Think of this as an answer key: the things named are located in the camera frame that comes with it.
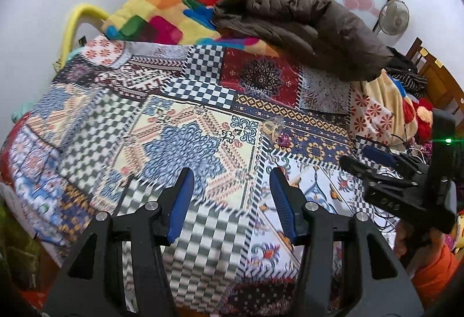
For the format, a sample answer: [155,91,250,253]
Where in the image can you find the tangled cables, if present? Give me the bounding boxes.
[389,134,434,163]

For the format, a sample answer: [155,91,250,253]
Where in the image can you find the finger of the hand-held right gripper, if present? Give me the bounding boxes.
[357,145,410,173]
[339,155,385,184]

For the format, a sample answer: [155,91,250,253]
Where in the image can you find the colourful block-pattern blanket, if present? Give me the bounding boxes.
[103,0,280,57]

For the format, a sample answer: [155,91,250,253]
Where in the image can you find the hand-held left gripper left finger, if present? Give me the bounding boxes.
[41,168,195,317]

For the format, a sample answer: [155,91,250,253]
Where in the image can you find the white standing fan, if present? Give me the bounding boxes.
[374,0,410,39]

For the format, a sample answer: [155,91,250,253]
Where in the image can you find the red and yellow plush toy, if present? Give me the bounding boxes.
[402,96,434,137]

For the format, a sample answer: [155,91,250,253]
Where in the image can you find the patchwork printed bedsheet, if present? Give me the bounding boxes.
[0,36,397,315]

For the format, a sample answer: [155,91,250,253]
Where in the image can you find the teal cloth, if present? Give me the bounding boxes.
[11,108,30,124]

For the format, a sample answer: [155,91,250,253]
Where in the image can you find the black striped clothes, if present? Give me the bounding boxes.
[385,47,429,99]

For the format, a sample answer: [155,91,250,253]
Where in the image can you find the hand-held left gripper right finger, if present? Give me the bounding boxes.
[270,168,425,317]

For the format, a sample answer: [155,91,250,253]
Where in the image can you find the green fuzzy cloth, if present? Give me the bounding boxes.
[0,194,41,290]

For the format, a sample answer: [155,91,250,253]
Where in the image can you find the brown padded jacket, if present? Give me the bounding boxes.
[212,0,394,83]

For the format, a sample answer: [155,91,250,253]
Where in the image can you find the wooden chair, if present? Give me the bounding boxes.
[404,37,464,115]

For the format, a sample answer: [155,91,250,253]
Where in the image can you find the person's right hand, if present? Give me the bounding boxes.
[394,221,416,260]

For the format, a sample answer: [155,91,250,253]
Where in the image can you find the beige fleece blanket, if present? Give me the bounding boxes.
[362,70,417,144]

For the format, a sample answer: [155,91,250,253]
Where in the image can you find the yellow bed frame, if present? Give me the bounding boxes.
[59,3,109,68]

